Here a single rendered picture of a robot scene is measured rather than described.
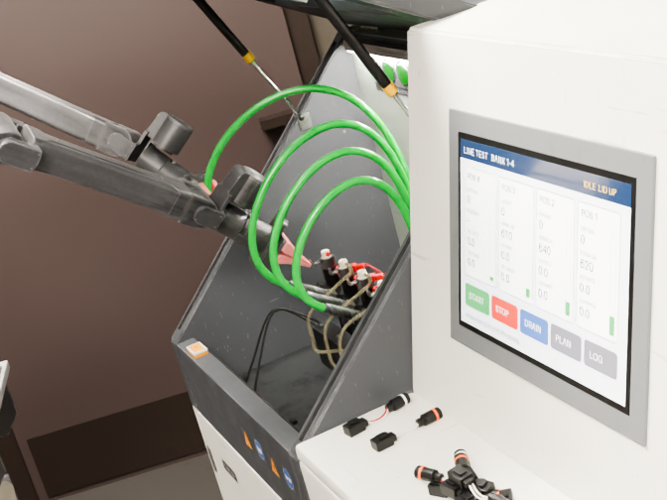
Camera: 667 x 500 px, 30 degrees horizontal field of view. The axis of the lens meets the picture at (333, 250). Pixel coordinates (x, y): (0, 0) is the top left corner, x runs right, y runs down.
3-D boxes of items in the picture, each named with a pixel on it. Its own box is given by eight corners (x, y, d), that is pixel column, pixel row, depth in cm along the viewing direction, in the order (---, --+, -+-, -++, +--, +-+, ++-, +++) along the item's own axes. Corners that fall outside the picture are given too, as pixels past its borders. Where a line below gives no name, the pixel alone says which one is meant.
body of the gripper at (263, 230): (291, 226, 225) (256, 206, 222) (261, 273, 226) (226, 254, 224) (285, 216, 231) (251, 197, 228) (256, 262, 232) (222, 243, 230)
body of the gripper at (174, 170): (213, 176, 240) (184, 155, 241) (191, 183, 231) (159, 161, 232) (198, 203, 242) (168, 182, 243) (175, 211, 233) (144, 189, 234)
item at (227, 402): (198, 411, 262) (176, 343, 257) (216, 403, 263) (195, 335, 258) (313, 534, 207) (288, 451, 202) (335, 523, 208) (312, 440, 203)
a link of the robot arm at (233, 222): (201, 217, 227) (204, 228, 222) (221, 187, 226) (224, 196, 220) (234, 235, 229) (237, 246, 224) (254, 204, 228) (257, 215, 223)
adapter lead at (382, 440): (378, 453, 188) (375, 441, 187) (371, 448, 190) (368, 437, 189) (445, 420, 192) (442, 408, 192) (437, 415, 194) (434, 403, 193)
